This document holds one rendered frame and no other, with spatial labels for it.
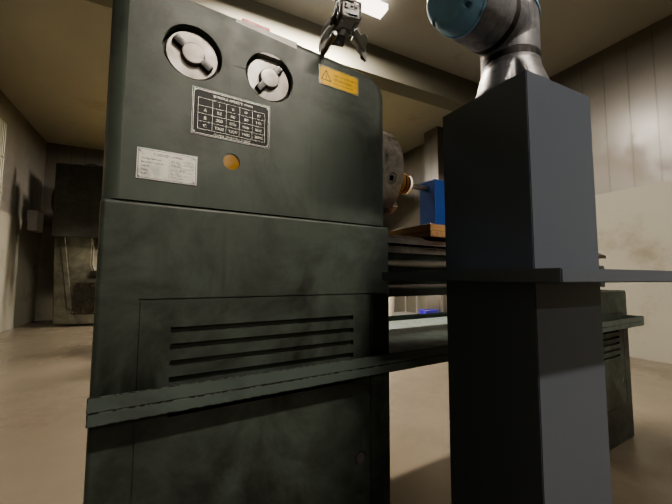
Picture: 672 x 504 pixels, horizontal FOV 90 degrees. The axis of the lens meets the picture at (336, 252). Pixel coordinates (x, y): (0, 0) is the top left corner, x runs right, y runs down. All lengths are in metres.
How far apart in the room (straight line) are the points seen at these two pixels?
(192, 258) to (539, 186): 0.62
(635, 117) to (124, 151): 4.33
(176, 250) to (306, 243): 0.26
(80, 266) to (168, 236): 5.81
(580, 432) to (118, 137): 0.93
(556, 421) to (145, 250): 0.74
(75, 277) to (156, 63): 5.84
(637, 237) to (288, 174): 3.83
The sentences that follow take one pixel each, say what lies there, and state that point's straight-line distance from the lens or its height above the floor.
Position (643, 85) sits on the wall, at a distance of 4.58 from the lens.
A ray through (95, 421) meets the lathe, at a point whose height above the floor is 0.53.
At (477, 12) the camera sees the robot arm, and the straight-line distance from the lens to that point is 0.79.
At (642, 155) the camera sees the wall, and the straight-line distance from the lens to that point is 4.38.
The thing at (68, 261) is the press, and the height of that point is 0.97.
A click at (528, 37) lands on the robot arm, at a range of 0.88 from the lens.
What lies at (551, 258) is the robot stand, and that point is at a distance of 0.69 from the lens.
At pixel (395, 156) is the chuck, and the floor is 1.10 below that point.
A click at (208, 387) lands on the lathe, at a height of 0.55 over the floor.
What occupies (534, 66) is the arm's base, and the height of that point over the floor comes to 1.15.
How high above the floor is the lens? 0.74
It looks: 4 degrees up
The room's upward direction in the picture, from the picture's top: straight up
